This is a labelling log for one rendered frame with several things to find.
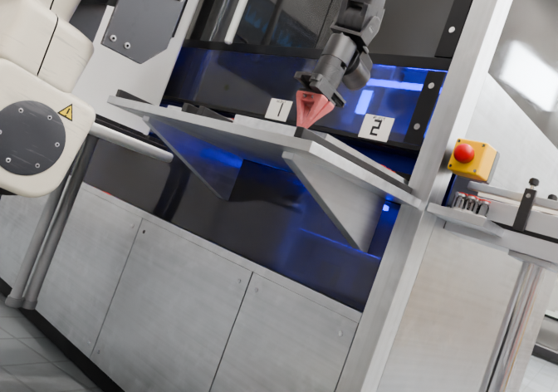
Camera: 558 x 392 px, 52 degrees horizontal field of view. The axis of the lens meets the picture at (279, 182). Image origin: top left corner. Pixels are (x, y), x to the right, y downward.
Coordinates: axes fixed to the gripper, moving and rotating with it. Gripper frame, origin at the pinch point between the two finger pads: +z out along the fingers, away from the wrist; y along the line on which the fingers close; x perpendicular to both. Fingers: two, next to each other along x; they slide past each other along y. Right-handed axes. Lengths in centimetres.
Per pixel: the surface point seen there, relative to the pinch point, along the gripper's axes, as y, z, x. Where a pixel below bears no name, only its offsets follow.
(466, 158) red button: 26.9, -11.4, -20.1
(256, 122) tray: 0.7, 0.6, 12.9
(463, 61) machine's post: 26.6, -33.9, -10.5
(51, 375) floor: 42, 85, 91
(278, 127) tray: 0.7, 0.7, 6.3
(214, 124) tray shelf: -6.7, 5.8, 15.4
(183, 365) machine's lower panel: 43, 58, 41
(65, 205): 22, 34, 100
